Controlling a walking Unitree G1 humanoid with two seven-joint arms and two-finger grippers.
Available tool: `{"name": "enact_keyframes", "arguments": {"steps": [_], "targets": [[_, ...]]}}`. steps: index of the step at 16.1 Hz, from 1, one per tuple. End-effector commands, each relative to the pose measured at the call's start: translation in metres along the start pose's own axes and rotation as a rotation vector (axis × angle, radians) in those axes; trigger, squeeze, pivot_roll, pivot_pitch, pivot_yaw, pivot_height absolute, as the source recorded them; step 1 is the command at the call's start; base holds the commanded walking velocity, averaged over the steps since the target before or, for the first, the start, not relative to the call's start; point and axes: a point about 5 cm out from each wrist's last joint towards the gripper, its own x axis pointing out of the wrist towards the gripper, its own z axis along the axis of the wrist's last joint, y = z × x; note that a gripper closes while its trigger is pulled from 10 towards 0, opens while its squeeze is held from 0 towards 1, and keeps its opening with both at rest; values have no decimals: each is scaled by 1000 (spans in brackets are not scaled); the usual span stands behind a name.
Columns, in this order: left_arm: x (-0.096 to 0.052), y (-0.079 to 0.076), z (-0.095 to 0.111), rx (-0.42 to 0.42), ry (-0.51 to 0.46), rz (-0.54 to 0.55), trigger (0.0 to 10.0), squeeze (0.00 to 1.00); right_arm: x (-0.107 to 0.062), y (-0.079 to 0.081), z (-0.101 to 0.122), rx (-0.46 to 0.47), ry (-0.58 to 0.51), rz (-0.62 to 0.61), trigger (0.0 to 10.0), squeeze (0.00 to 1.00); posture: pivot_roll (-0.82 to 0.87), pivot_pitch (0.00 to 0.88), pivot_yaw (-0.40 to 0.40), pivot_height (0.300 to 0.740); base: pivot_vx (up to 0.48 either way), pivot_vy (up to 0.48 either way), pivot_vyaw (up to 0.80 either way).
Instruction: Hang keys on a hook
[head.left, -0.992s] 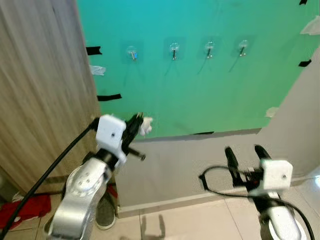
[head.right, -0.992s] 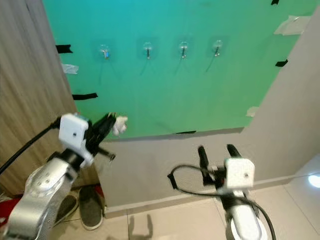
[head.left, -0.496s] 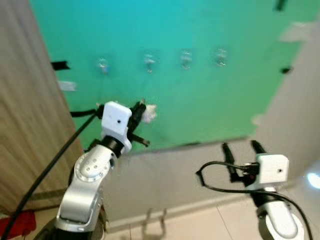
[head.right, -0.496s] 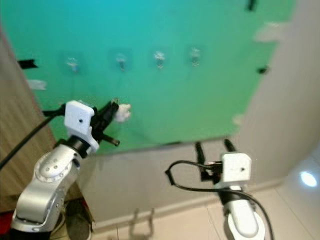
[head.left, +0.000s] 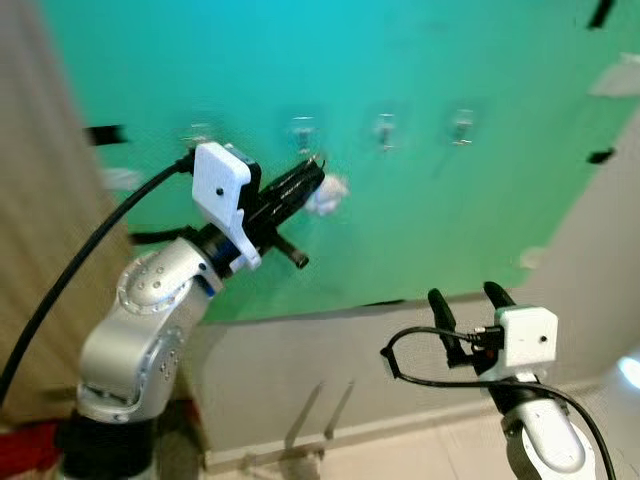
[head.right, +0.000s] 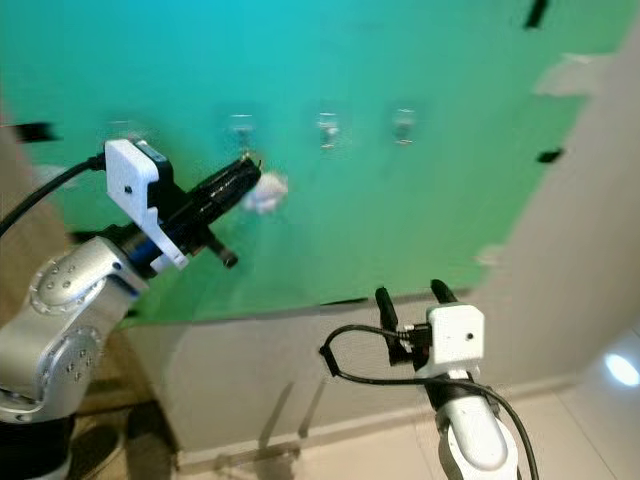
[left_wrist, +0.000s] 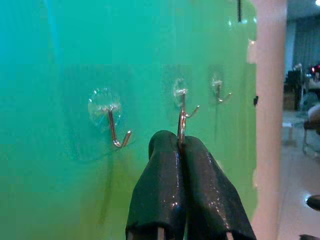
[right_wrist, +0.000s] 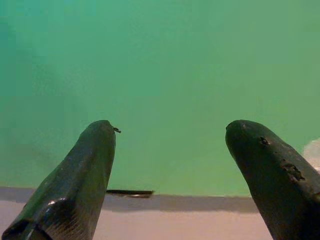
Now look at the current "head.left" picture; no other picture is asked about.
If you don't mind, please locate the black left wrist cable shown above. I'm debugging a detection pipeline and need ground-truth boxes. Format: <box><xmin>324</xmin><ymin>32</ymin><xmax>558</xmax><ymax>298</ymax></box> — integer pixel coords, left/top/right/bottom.
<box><xmin>0</xmin><ymin>150</ymin><xmax>197</xmax><ymax>403</ymax></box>

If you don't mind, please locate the red object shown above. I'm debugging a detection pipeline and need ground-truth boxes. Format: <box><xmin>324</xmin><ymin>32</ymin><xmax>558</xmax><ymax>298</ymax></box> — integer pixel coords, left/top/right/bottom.
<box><xmin>0</xmin><ymin>420</ymin><xmax>61</xmax><ymax>480</ymax></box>

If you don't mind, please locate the white tape piece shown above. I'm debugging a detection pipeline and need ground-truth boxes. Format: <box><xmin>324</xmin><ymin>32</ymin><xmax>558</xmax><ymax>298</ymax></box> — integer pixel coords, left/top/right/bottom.
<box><xmin>100</xmin><ymin>167</ymin><xmax>142</xmax><ymax>192</ymax></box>
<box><xmin>519</xmin><ymin>244</ymin><xmax>547</xmax><ymax>270</ymax></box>

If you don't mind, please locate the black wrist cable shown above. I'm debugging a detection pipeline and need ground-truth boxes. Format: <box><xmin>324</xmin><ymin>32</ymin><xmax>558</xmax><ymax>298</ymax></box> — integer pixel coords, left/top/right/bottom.
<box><xmin>0</xmin><ymin>150</ymin><xmax>197</xmax><ymax>403</ymax></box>
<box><xmin>380</xmin><ymin>327</ymin><xmax>617</xmax><ymax>480</ymax></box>

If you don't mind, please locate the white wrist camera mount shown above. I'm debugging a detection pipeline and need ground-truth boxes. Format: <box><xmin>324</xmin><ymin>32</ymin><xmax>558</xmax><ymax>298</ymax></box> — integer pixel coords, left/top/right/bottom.
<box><xmin>495</xmin><ymin>305</ymin><xmax>559</xmax><ymax>382</ymax></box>
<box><xmin>192</xmin><ymin>142</ymin><xmax>263</xmax><ymax>273</ymax></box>

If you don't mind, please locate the green hook board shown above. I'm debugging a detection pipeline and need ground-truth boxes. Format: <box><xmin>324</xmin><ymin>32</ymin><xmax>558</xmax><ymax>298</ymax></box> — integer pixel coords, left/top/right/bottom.
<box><xmin>40</xmin><ymin>0</ymin><xmax>640</xmax><ymax>324</ymax></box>

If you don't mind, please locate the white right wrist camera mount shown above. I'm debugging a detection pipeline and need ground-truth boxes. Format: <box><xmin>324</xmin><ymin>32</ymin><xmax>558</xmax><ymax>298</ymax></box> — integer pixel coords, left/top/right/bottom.
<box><xmin>495</xmin><ymin>305</ymin><xmax>559</xmax><ymax>382</ymax></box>

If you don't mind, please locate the clear wall hook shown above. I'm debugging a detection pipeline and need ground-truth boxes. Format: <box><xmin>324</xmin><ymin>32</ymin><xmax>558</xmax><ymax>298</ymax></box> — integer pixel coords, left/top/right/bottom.
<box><xmin>373</xmin><ymin>112</ymin><xmax>399</xmax><ymax>153</ymax></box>
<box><xmin>450</xmin><ymin>108</ymin><xmax>477</xmax><ymax>148</ymax></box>
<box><xmin>290</xmin><ymin>115</ymin><xmax>319</xmax><ymax>153</ymax></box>
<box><xmin>186</xmin><ymin>122</ymin><xmax>215</xmax><ymax>151</ymax></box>

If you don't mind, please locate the beige wooden panel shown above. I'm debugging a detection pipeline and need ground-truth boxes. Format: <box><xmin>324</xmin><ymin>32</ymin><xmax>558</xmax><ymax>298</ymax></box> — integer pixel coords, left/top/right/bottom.
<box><xmin>0</xmin><ymin>0</ymin><xmax>133</xmax><ymax>421</ymax></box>

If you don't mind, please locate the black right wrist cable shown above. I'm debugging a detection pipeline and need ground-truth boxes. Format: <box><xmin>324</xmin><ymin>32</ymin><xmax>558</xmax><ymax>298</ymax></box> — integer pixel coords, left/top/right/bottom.
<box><xmin>380</xmin><ymin>327</ymin><xmax>617</xmax><ymax>480</ymax></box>

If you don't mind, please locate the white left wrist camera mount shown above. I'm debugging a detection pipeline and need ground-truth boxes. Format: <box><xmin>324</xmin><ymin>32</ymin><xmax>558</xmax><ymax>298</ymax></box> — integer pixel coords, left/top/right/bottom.
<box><xmin>192</xmin><ymin>142</ymin><xmax>263</xmax><ymax>273</ymax></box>

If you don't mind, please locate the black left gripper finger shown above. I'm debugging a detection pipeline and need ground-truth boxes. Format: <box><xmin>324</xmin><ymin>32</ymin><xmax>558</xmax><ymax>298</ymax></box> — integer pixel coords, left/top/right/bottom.
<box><xmin>272</xmin><ymin>166</ymin><xmax>327</xmax><ymax>220</ymax></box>
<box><xmin>262</xmin><ymin>157</ymin><xmax>327</xmax><ymax>202</ymax></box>

